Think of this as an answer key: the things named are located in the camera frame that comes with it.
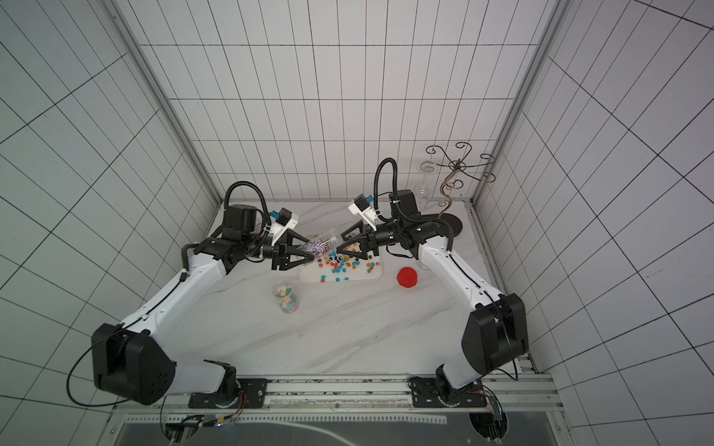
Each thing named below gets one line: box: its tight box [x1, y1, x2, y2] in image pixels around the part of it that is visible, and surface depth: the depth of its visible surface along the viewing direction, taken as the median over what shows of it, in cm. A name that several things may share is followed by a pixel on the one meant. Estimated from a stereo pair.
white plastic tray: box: [298, 247, 384, 284], surface depth 98 cm
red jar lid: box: [396, 266, 418, 289], surface depth 97 cm
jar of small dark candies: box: [297, 228, 339, 255], surface depth 70 cm
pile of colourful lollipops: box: [317, 251, 381, 283], surface depth 100 cm
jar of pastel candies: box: [271, 280, 301, 315], surface depth 85 cm
